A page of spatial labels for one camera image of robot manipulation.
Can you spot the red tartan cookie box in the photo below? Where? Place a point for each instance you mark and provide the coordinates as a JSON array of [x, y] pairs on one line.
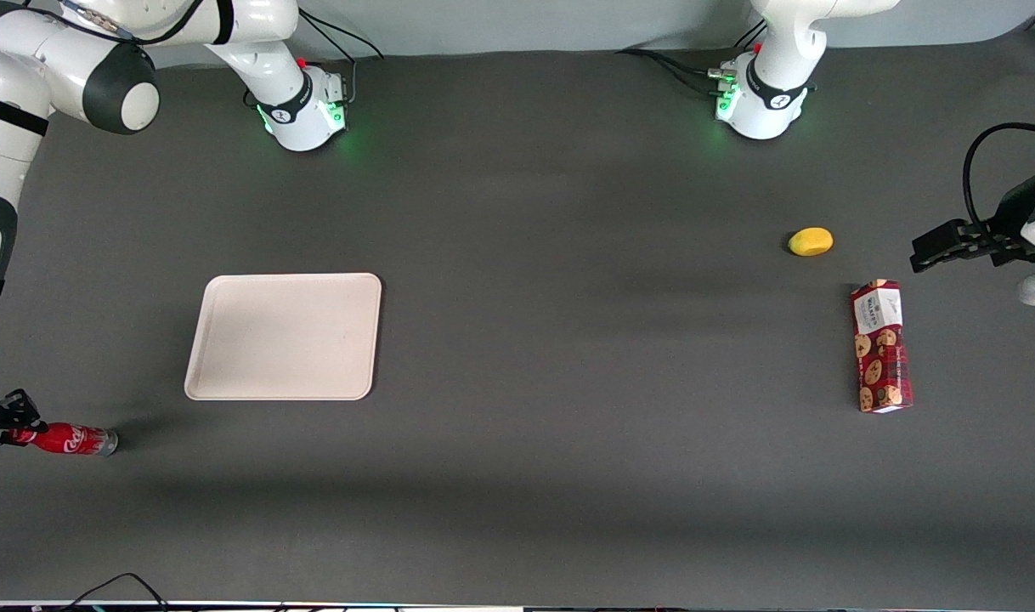
[[881, 348]]

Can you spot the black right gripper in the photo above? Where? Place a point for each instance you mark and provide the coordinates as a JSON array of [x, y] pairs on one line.
[[6, 411]]

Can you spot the beige plastic tray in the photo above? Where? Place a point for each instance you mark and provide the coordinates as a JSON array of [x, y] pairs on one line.
[[284, 336]]

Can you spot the red cola can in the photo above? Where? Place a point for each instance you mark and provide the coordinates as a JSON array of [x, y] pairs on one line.
[[71, 439]]

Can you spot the yellow lemon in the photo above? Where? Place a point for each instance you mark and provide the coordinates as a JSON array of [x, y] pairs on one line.
[[811, 241]]

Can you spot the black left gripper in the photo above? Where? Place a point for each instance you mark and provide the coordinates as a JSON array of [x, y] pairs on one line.
[[1012, 214]]

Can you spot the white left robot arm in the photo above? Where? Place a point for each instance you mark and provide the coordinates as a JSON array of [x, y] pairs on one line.
[[772, 93]]

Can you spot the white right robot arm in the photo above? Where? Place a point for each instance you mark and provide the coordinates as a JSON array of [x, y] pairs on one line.
[[25, 59]]

